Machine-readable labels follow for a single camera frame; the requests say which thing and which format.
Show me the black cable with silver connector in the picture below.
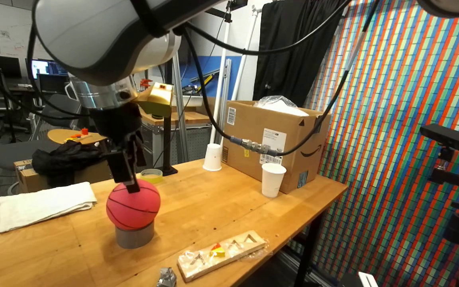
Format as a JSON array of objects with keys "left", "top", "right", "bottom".
[{"left": 184, "top": 0, "right": 377, "bottom": 158}]

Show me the black bag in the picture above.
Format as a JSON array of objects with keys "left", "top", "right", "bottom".
[{"left": 30, "top": 140, "right": 111, "bottom": 180}]

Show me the small white card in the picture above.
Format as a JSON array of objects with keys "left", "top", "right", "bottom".
[{"left": 357, "top": 270, "right": 379, "bottom": 287}]

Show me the grey office chair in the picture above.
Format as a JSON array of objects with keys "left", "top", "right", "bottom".
[{"left": 28, "top": 93, "right": 82, "bottom": 142}]

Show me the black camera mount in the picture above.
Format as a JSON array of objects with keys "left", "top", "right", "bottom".
[{"left": 427, "top": 153, "right": 459, "bottom": 246}]

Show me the small orange object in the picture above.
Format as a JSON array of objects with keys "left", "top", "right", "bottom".
[{"left": 70, "top": 126, "right": 90, "bottom": 140}]

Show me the small brown cardboard box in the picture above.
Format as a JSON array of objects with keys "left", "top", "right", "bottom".
[{"left": 12, "top": 158, "right": 114, "bottom": 195}]

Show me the wooden workbench with drawers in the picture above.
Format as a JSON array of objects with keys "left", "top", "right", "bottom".
[{"left": 138, "top": 105, "right": 212, "bottom": 168}]

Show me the black table frame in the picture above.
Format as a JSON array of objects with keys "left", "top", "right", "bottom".
[{"left": 293, "top": 209, "right": 328, "bottom": 287}]

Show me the black side camera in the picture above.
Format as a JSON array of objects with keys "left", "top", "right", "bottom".
[{"left": 419, "top": 125, "right": 459, "bottom": 153}]

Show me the clear plastic bag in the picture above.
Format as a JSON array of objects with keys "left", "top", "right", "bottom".
[{"left": 253, "top": 94, "right": 310, "bottom": 118}]

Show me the red basketball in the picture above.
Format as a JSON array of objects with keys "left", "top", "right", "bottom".
[{"left": 105, "top": 180, "right": 162, "bottom": 231}]

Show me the large brown cardboard box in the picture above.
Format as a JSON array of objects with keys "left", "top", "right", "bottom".
[{"left": 221, "top": 101, "right": 331, "bottom": 195}]

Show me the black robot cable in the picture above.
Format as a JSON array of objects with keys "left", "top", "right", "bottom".
[{"left": 181, "top": 0, "right": 355, "bottom": 56}]

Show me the multicolour striped backdrop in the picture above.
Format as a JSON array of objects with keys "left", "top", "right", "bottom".
[{"left": 291, "top": 0, "right": 459, "bottom": 287}]

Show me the white folded towel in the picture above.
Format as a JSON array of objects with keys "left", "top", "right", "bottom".
[{"left": 0, "top": 180, "right": 98, "bottom": 236}]

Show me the white slanted pole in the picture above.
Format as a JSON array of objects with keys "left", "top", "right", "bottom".
[{"left": 210, "top": 21, "right": 234, "bottom": 147}]

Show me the wooden shape puzzle board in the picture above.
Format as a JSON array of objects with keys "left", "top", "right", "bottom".
[{"left": 175, "top": 230, "right": 267, "bottom": 284}]

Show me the black hanging cloth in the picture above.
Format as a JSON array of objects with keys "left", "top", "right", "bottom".
[{"left": 251, "top": 0, "right": 350, "bottom": 109}]

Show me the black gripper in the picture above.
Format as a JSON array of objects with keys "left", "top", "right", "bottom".
[{"left": 87, "top": 102, "right": 143, "bottom": 195}]

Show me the crumpled foil ball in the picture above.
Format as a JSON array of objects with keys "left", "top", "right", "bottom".
[{"left": 156, "top": 266, "right": 178, "bottom": 287}]

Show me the white paper cup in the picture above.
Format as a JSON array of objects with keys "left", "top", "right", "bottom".
[
  {"left": 259, "top": 161, "right": 288, "bottom": 199},
  {"left": 202, "top": 142, "right": 224, "bottom": 172}
]

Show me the lit computer monitor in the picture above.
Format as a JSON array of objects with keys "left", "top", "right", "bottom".
[{"left": 30, "top": 59, "right": 70, "bottom": 80}]

